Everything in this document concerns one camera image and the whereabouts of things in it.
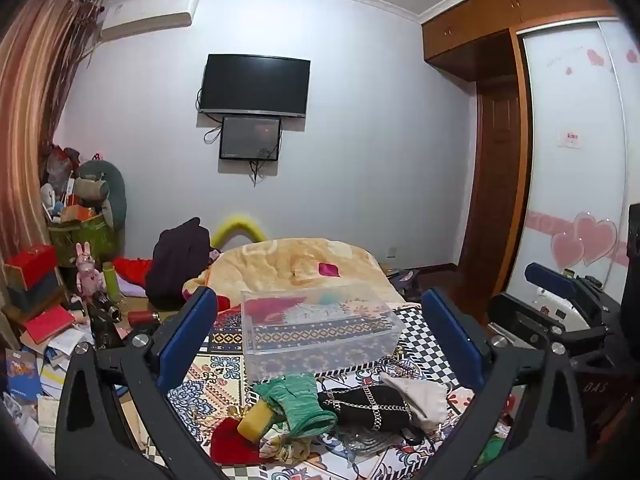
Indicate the pink bunny plush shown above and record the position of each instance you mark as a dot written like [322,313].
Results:
[89,279]

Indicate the red cushion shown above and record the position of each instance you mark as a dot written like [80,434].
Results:
[132,271]

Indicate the patterned colourful bedsheet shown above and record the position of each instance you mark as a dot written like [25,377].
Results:
[215,387]

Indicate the striped brown curtain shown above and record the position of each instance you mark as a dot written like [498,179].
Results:
[40,53]

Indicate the black chain strap bag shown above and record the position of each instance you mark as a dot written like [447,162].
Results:
[373,408]

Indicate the dark purple jacket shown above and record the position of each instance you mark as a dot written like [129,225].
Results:
[181,253]

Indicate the small wall monitor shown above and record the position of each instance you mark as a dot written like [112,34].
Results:
[250,138]

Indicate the white air conditioner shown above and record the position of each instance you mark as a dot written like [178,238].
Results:
[136,17]

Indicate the green knit cloth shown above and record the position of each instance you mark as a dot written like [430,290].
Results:
[295,398]

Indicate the yellow neck pillow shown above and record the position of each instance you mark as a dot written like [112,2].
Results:
[234,225]

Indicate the red felt cloth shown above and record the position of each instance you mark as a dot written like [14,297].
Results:
[228,448]

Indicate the floral fabric scrunchie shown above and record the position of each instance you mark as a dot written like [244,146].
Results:
[279,446]

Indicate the green thermos bottle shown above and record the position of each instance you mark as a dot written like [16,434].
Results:
[111,282]

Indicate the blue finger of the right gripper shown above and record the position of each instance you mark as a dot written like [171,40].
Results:
[550,280]

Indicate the red gift box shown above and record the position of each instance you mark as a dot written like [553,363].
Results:
[30,266]

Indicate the clear plastic storage box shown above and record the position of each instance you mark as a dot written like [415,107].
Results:
[315,330]

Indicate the white cloth pouch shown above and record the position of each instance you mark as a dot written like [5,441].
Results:
[426,400]

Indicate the green shopping bag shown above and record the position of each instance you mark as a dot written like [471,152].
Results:
[103,240]

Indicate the wooden wardrobe with hearts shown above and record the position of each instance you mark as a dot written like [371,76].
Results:
[556,146]

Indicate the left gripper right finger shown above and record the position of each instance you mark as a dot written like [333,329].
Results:
[548,438]

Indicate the yellow green sponge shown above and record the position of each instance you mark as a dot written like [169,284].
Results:
[256,421]

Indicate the grey shark plush toy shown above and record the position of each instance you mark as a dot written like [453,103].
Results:
[100,184]

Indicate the yellow fleece blanket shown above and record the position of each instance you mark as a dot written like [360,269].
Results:
[291,264]

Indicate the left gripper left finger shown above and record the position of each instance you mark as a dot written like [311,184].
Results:
[93,439]

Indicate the large wall television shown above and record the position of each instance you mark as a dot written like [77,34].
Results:
[254,85]

